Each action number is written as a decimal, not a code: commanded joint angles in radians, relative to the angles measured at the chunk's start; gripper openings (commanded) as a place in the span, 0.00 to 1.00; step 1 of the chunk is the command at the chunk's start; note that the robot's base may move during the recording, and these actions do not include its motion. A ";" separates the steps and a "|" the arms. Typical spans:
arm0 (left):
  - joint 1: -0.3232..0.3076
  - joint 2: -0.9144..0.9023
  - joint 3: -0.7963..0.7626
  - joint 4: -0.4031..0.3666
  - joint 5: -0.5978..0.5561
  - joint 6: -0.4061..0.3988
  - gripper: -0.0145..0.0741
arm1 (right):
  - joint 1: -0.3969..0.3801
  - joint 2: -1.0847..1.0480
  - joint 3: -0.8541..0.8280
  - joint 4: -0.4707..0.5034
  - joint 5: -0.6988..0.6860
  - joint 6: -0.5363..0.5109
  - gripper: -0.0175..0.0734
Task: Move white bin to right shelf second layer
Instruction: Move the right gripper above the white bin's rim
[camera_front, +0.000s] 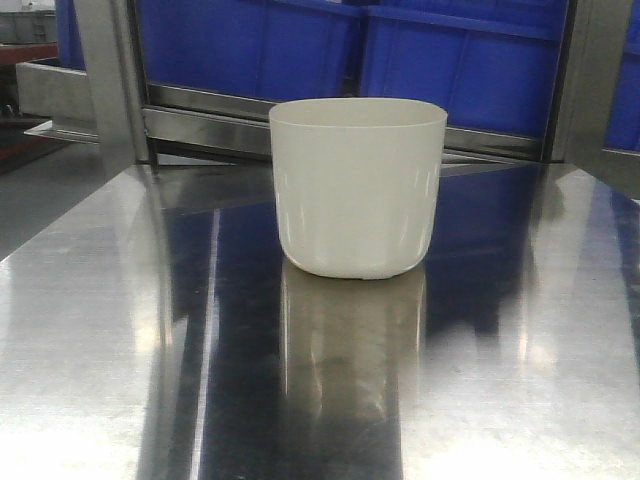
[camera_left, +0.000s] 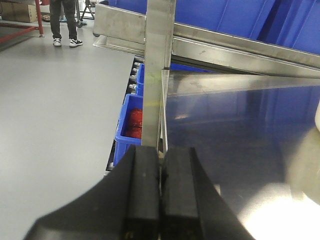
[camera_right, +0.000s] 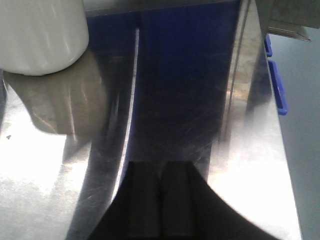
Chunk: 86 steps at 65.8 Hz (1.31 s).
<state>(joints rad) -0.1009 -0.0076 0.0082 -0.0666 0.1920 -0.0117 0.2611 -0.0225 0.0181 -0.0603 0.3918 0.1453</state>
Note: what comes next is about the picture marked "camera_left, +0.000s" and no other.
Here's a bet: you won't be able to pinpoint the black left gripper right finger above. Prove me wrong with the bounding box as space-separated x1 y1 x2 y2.
161 147 253 240

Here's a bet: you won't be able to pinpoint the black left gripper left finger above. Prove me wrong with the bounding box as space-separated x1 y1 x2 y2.
24 145 160 240

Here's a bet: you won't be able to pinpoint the small blue bin red contents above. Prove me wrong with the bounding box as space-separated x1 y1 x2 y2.
113 94 143 166

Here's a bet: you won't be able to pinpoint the large blue storage bin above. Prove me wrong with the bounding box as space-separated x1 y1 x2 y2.
98 0 320 55

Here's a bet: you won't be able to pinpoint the standing person dark trousers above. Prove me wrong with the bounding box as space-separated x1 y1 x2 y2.
49 0 84 48

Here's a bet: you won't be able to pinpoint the cardboard box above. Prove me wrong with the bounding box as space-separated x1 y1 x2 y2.
0 0 38 23

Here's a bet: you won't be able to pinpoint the stainless steel shelf post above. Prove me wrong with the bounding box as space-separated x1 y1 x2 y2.
141 0 177 149

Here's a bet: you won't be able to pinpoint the red metal rack frame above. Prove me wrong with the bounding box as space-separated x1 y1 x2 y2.
0 0 44 44

